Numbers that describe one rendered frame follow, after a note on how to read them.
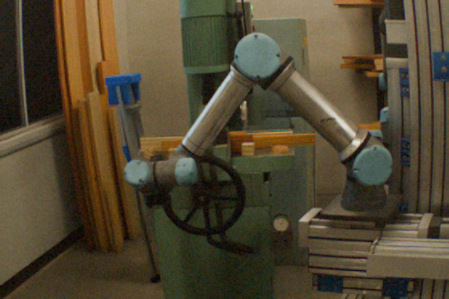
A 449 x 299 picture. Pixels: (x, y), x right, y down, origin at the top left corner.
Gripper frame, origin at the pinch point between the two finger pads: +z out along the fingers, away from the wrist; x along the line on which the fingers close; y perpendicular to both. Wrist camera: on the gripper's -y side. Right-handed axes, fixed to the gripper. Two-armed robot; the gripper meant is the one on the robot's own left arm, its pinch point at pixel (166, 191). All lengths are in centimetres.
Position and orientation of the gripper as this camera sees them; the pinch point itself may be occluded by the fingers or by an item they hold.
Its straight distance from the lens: 189.4
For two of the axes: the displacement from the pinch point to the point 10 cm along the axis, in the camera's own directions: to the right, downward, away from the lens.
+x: 9.9, -1.2, -1.2
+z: 1.5, 3.0, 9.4
